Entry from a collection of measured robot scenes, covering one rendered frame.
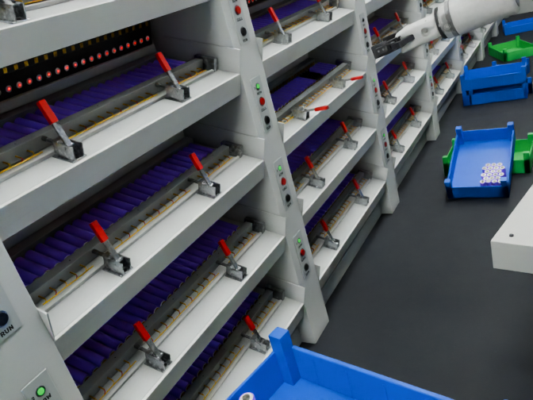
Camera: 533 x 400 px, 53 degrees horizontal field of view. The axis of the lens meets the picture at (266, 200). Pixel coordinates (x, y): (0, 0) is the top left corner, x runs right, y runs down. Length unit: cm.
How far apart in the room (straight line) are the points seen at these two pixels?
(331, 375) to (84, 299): 38
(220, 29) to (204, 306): 55
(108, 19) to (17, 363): 50
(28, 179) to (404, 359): 92
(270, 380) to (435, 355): 68
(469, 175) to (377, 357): 93
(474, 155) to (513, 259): 110
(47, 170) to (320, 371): 45
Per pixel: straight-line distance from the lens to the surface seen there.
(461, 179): 206
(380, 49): 136
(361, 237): 178
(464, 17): 132
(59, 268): 87
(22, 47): 78
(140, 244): 93
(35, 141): 84
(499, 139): 219
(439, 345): 136
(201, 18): 115
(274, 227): 125
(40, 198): 77
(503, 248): 107
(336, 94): 156
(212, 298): 108
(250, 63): 117
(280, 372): 72
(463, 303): 148
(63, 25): 83
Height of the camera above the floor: 89
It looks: 23 degrees down
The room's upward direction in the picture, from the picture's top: 16 degrees counter-clockwise
